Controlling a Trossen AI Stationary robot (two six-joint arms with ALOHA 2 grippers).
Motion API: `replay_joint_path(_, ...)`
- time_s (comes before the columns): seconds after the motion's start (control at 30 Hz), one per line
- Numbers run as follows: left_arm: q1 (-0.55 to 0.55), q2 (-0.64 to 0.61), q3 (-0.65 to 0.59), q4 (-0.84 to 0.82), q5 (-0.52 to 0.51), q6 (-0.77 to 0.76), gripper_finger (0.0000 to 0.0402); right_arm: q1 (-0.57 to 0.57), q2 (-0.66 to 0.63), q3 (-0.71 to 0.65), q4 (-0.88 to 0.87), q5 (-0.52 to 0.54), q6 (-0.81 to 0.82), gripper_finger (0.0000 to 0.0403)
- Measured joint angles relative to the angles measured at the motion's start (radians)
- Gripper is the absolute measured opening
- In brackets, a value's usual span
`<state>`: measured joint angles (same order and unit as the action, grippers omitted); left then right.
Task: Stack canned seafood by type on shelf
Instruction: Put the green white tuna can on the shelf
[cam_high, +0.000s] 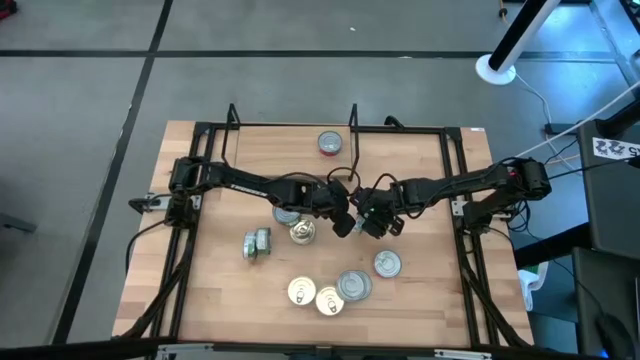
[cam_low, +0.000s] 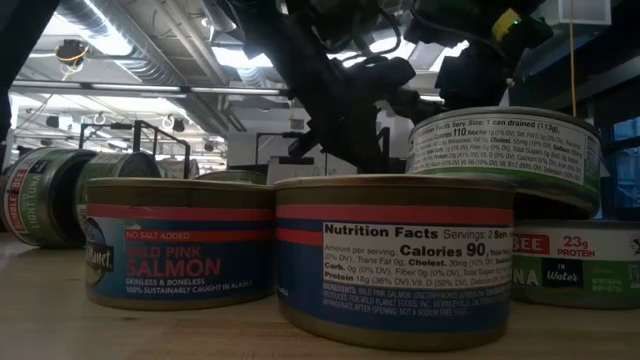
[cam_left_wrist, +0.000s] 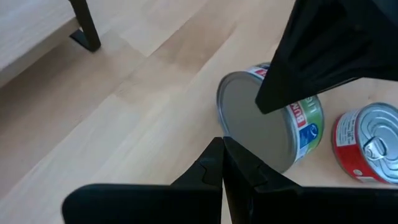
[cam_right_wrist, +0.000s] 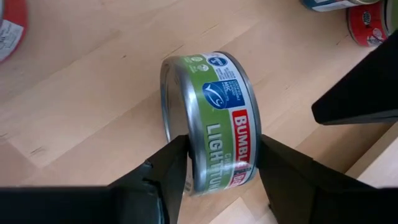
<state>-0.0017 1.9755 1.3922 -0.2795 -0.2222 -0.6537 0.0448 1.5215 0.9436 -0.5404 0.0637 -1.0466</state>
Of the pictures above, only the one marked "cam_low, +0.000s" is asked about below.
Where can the blue pink salmon can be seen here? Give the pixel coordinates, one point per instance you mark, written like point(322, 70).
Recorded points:
point(395, 307)
point(230, 177)
point(180, 267)

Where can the blue-lit window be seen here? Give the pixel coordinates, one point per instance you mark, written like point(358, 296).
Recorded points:
point(627, 165)

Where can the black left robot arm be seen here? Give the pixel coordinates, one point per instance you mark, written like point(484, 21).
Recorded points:
point(280, 30)

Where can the bright ceiling light panel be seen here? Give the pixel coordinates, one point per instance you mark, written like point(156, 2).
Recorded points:
point(240, 57)

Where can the olive green tuna can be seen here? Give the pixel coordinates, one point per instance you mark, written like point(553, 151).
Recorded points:
point(115, 167)

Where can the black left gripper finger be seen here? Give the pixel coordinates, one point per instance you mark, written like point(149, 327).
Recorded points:
point(302, 146)

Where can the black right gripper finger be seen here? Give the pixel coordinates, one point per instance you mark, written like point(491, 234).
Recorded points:
point(415, 107)

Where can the black stand with box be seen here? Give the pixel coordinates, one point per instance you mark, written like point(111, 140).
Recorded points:
point(397, 166)

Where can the green Bumble Bee tuna can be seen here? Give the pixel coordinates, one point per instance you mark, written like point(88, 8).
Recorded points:
point(575, 277)
point(30, 200)
point(500, 147)

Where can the black ceiling camera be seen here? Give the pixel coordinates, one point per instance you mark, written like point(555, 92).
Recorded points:
point(71, 51)

